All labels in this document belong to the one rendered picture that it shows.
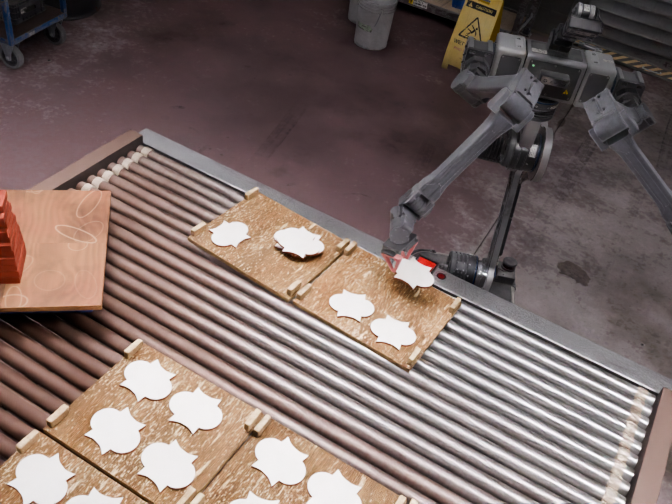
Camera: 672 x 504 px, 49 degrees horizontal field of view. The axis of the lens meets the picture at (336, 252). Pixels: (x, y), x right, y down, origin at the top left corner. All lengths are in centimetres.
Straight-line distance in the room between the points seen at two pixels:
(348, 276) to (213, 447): 75
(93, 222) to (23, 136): 233
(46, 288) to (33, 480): 53
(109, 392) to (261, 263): 65
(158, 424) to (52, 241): 65
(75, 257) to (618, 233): 329
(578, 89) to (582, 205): 219
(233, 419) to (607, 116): 128
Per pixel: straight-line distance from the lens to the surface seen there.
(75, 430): 194
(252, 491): 183
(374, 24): 577
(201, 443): 189
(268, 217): 250
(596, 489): 210
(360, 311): 222
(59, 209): 237
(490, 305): 241
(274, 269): 231
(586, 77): 259
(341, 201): 417
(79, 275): 214
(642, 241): 466
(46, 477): 187
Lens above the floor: 252
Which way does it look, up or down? 41 degrees down
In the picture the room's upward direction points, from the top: 11 degrees clockwise
